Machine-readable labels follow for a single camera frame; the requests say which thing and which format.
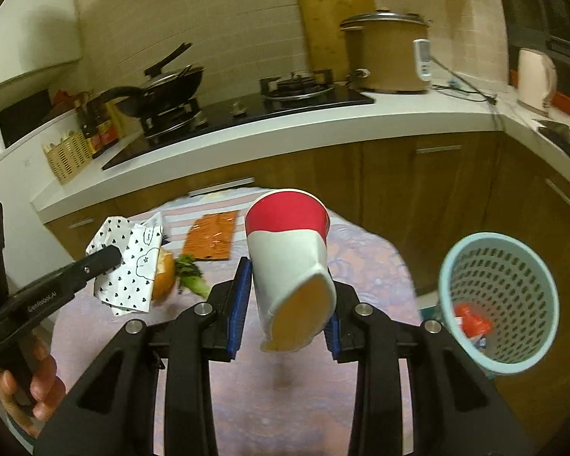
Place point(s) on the green lettuce leaf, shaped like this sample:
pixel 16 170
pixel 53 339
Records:
pixel 189 276

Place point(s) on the orange snack wrapper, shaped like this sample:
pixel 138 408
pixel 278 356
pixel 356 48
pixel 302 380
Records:
pixel 210 237

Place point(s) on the wooden kitchen cabinets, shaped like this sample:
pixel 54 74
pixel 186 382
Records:
pixel 422 194

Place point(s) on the light blue plastic basket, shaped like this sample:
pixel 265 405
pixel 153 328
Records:
pixel 504 280

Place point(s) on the beige utensil basket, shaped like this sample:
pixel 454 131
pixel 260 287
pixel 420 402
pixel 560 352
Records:
pixel 69 157

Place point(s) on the white timer plug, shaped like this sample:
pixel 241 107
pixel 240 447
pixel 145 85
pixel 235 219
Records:
pixel 422 54

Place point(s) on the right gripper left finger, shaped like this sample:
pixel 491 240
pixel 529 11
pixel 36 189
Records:
pixel 110 410

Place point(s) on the red trash in basket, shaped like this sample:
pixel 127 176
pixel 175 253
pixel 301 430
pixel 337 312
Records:
pixel 475 326

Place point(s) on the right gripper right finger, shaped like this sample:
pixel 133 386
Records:
pixel 455 409

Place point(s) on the white heart-print paper wrapper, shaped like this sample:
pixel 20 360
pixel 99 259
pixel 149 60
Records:
pixel 128 287

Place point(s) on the dark sauce bottle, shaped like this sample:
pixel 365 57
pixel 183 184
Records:
pixel 96 123

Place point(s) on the bread bun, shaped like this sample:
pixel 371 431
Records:
pixel 165 276

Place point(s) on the red white paper cup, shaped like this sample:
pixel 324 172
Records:
pixel 286 233

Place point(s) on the black wok pan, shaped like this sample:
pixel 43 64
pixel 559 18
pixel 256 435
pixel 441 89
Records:
pixel 162 91

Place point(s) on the person's left hand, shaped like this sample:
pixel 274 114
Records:
pixel 34 405

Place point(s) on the beige rice cooker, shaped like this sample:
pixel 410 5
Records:
pixel 380 51

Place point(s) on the wooden cutting board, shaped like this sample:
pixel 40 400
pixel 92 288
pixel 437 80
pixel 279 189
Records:
pixel 325 42

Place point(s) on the white electric kettle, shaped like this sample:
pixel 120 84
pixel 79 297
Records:
pixel 537 81

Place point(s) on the black gas stove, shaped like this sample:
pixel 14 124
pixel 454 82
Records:
pixel 295 92

